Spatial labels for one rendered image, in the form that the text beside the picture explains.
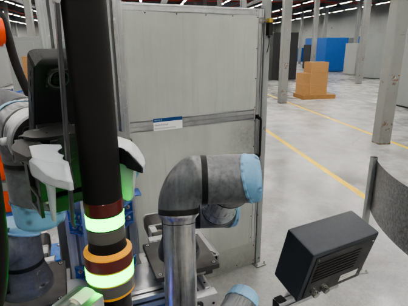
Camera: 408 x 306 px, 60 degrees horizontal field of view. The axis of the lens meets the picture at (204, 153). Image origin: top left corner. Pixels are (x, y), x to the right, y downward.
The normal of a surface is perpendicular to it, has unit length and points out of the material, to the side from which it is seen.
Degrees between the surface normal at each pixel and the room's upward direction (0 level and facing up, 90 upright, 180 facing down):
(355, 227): 15
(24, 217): 93
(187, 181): 67
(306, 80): 90
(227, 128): 90
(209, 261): 0
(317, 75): 90
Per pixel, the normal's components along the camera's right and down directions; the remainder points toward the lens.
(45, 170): -0.29, -0.54
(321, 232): 0.11, -0.86
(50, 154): -0.01, -0.96
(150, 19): 0.47, 0.26
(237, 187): 0.07, 0.26
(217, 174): 0.05, -0.25
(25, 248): 0.76, 0.18
